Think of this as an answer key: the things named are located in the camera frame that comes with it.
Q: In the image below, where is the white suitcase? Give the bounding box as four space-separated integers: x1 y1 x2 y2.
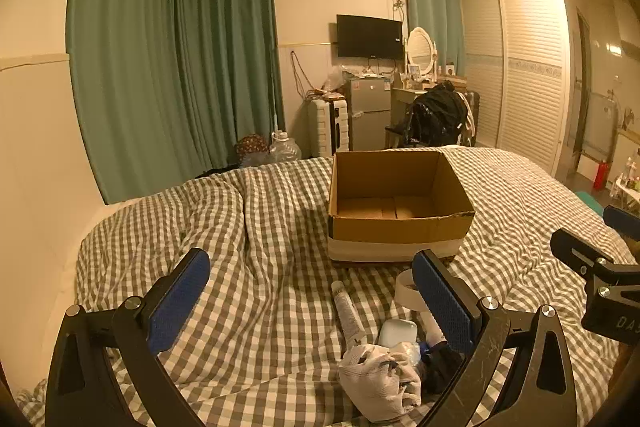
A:
306 96 351 158

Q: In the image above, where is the red fire extinguisher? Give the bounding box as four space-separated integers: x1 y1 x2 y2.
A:
592 159 612 192

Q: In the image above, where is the clear water jug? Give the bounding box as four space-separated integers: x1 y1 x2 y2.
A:
269 132 302 165

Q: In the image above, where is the white textured cloth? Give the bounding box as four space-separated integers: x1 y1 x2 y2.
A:
337 342 423 424

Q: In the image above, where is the white tube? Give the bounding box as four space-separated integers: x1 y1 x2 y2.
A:
331 281 368 343

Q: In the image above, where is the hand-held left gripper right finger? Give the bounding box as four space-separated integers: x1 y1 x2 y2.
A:
411 249 578 427

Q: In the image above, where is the black pouch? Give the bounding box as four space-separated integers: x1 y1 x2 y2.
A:
420 342 463 395

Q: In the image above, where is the black jacket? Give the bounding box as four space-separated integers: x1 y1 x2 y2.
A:
402 83 468 148

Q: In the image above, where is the white earbuds case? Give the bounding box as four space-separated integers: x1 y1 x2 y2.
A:
377 319 418 350

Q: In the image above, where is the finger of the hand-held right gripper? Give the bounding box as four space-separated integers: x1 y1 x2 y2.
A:
550 228 626 280
602 204 640 238

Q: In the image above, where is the white slatted wardrobe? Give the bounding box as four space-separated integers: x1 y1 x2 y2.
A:
459 0 576 178

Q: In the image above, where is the narrow green curtain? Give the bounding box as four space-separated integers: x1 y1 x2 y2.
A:
398 0 468 78

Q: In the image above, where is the blue and white packet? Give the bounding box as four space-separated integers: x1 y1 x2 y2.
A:
400 341 426 365

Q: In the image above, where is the brown patterned bag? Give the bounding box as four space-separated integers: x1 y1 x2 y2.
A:
235 134 273 168

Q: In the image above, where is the wide green curtain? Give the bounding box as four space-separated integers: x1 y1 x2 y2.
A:
66 0 285 205

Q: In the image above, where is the clear plastic bag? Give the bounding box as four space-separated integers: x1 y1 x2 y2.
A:
322 67 348 92

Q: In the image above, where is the cardboard box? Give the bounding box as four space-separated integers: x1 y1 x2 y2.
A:
327 147 476 265

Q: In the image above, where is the white oval mirror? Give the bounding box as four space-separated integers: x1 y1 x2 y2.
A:
405 27 441 82

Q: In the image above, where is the grey small fridge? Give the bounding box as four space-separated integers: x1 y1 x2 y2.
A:
345 76 393 152

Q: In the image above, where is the tape roll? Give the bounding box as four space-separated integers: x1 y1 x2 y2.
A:
395 269 426 310

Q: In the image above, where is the checked blanket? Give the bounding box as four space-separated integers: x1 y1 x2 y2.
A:
15 146 640 427

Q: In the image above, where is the black television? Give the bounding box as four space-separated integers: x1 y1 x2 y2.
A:
336 14 404 60

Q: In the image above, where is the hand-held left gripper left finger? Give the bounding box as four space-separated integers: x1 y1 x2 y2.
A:
45 248 211 427

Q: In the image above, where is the dressing table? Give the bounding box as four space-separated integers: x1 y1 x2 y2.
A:
391 79 468 128

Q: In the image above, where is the wooden chair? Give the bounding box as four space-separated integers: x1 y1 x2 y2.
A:
384 124 416 150

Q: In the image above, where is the shelf with bottles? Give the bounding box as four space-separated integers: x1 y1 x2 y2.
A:
612 157 640 208

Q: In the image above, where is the wall cable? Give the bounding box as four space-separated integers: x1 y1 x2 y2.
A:
290 49 313 98

